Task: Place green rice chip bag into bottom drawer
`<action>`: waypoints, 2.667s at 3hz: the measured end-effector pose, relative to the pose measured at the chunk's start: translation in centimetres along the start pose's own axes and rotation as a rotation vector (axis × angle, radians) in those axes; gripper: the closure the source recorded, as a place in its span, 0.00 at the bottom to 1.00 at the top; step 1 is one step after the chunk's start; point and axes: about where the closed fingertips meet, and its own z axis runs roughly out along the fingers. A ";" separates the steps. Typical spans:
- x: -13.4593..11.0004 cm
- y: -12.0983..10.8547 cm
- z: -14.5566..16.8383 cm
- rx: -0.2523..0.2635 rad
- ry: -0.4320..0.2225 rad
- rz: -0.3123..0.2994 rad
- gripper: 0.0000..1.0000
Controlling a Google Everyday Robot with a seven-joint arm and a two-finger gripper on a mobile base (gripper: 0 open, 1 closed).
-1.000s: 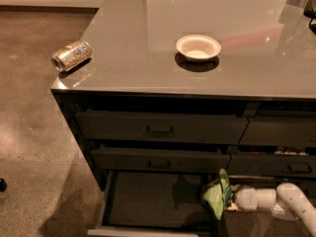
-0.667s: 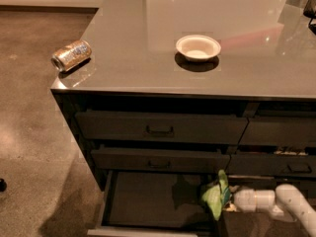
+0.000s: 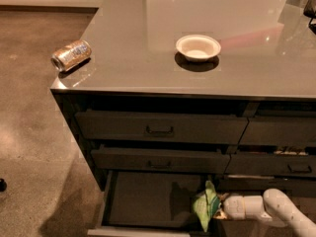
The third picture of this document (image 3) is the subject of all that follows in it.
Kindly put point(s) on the dark cabinet with drawers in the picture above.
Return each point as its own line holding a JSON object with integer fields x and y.
{"x": 266, "y": 68}

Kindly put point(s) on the dark object on counter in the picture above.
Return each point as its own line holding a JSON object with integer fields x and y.
{"x": 310, "y": 12}

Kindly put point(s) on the gold soda can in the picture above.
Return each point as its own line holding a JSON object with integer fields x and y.
{"x": 71, "y": 55}

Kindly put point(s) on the bottom right drawer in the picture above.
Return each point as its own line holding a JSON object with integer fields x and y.
{"x": 294, "y": 187}

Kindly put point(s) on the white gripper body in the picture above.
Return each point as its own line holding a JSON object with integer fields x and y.
{"x": 234, "y": 206}

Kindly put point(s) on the top right drawer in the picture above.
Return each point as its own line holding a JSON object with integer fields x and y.
{"x": 280, "y": 131}

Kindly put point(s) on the open bottom left drawer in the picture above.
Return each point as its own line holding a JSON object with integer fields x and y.
{"x": 152, "y": 204}

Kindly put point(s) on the small black floor object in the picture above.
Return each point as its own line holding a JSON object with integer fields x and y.
{"x": 3, "y": 185}

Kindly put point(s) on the top left drawer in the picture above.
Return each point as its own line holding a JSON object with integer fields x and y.
{"x": 186, "y": 128}

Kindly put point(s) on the green rice chip bag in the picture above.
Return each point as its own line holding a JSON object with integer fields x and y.
{"x": 206, "y": 204}

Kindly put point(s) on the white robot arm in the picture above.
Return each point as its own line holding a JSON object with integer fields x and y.
{"x": 273, "y": 208}

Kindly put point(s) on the middle right drawer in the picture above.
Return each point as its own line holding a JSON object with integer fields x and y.
{"x": 264, "y": 164}

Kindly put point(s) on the middle left drawer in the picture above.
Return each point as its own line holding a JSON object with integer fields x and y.
{"x": 165, "y": 160}

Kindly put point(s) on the white paper bowl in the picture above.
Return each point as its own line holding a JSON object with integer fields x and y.
{"x": 198, "y": 48}

